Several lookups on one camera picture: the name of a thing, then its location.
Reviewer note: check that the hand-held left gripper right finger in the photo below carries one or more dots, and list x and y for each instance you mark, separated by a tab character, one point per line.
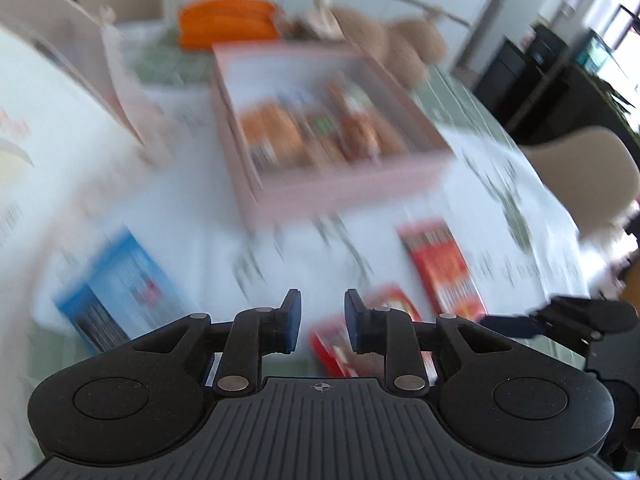
352	320

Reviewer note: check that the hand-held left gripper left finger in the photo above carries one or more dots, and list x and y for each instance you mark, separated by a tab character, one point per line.
292	320

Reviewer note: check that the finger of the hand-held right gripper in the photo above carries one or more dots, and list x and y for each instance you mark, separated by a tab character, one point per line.
510	325

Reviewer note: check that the red packet with white label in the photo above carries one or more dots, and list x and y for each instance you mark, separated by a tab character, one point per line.
332	347

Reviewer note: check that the long red snack packet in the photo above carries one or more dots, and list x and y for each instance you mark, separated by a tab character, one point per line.
445	265

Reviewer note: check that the pink cardboard box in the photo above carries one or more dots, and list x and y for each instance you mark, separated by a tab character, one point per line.
310	195

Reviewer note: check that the long orange snack stick packet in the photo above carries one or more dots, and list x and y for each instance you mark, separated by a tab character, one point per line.
272	135

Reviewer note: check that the bread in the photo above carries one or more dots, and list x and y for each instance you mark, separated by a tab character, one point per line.
365	127

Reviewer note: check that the blue snack packet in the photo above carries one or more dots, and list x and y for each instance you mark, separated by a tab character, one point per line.
120	290

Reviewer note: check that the brown snack in clear wrapper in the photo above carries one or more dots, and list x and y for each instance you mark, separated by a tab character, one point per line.
322	135

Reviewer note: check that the black furniture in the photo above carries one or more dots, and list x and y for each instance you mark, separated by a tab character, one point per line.
545	85

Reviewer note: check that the brown plush toy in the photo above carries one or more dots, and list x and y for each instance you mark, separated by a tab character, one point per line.
395	45

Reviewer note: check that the pale plastic bag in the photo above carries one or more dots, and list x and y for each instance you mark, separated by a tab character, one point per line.
130	85

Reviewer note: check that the shiny snack wrapper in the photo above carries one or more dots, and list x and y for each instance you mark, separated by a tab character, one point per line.
310	20

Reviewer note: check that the orange box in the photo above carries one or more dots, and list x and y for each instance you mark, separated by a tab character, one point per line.
225	22

